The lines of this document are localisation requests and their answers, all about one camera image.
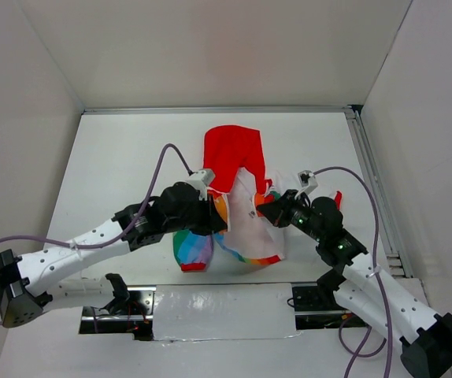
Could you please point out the aluminium frame rail back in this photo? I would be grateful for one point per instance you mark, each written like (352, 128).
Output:
(220, 109)

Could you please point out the aluminium frame rail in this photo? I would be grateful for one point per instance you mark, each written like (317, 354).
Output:
(393, 248)
(220, 109)

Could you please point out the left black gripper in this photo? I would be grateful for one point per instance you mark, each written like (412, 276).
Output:
(213, 221)

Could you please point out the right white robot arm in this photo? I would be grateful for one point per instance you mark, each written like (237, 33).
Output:
(421, 336)

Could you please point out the aluminium frame rail right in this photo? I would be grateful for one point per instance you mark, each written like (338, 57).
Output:
(393, 248)

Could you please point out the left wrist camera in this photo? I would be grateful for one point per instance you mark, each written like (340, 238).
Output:
(201, 180)

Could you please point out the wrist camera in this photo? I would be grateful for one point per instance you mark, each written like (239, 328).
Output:
(307, 181)
(201, 180)

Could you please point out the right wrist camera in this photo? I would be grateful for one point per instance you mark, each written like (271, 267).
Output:
(307, 181)

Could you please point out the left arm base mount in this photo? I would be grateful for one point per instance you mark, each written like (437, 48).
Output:
(133, 316)

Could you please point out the rainbow red white jacket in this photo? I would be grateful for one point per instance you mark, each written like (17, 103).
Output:
(241, 182)

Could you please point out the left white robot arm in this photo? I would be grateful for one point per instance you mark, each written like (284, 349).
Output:
(36, 283)

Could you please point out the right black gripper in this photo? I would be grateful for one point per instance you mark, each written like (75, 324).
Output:
(277, 212)

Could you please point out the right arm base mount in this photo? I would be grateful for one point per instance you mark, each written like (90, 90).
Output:
(316, 309)

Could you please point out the white taped cover board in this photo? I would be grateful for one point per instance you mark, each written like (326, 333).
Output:
(223, 312)

